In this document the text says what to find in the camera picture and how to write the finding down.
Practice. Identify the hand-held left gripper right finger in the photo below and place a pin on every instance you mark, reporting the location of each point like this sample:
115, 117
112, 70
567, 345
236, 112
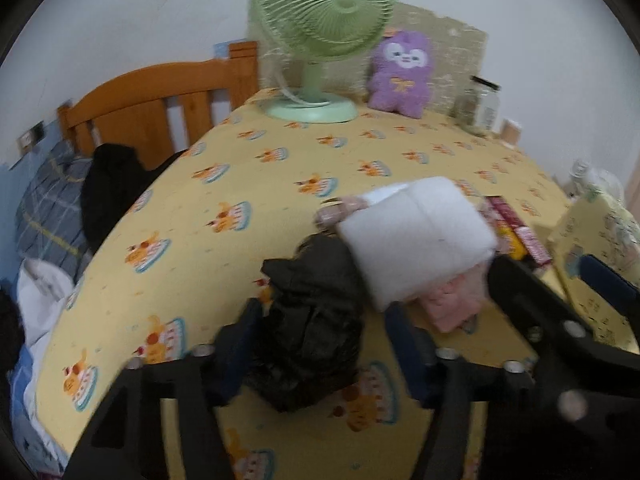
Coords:
405, 345

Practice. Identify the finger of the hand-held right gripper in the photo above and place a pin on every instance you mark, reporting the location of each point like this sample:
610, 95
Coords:
540, 310
607, 277

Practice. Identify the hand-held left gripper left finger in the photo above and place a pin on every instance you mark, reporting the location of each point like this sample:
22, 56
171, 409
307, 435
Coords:
235, 355

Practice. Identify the pink cloth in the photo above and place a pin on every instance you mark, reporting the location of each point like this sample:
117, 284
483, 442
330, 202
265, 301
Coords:
450, 305

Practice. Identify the black plastic bag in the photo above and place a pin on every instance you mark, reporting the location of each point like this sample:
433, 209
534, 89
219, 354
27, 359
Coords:
310, 320

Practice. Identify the white towel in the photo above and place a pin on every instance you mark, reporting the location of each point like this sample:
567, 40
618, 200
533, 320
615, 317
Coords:
420, 240

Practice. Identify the red printed packet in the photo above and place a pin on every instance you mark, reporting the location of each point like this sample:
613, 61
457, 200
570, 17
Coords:
530, 240

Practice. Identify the yellow snack packet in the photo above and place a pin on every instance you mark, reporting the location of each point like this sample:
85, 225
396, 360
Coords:
510, 240

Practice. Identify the pink patterned pouch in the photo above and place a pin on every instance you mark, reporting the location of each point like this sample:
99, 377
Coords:
335, 212

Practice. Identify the cotton swab box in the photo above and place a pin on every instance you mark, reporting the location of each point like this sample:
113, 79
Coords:
511, 132

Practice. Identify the white cloth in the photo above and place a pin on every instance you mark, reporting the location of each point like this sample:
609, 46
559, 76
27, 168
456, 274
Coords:
42, 300

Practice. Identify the black garment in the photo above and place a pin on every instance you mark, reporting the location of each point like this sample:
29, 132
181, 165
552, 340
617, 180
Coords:
110, 195

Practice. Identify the glass jar black lid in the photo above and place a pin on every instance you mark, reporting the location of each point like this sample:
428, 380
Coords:
482, 105

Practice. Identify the blue bedsheet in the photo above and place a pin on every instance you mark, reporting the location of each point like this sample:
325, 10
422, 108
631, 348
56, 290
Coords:
25, 410

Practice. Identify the blue plaid bedding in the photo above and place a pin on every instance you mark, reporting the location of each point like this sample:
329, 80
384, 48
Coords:
45, 195

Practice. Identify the purple plush toy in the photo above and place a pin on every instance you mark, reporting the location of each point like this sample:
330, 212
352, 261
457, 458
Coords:
400, 90

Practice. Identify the beige cartoon-print cushion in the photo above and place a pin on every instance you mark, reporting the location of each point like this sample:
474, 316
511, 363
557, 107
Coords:
460, 55

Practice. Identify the wooden bed headboard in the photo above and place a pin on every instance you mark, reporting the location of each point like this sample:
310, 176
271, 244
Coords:
140, 90

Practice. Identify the blue paper tag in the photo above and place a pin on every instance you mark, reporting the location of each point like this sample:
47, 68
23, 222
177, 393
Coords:
221, 50

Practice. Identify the green desk fan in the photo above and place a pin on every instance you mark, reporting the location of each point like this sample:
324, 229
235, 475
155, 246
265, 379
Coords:
320, 10

